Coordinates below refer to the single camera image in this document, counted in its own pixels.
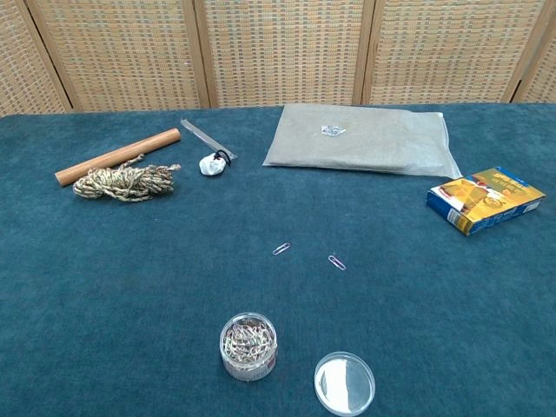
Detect clear bag with grey cloth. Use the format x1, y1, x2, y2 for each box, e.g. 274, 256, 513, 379
262, 103, 463, 180

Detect clear plastic strip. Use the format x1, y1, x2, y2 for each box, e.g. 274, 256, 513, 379
180, 117, 239, 161

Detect clear jar of paperclips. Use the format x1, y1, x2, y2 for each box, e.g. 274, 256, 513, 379
219, 311, 279, 383

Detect woven folding screen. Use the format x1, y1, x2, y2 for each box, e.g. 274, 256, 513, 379
0, 0, 556, 117

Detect teal felt table cover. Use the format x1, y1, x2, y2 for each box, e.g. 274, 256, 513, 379
0, 103, 556, 417

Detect wooden dowel rod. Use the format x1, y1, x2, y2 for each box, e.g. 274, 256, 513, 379
54, 128, 182, 188

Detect clear round plastic lid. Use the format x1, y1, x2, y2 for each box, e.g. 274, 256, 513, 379
314, 351, 376, 417

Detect blue yellow carton box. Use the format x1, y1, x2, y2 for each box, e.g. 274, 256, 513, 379
426, 167, 547, 237

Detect coiled jute rope bundle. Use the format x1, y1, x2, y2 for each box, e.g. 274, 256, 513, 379
72, 154, 182, 203

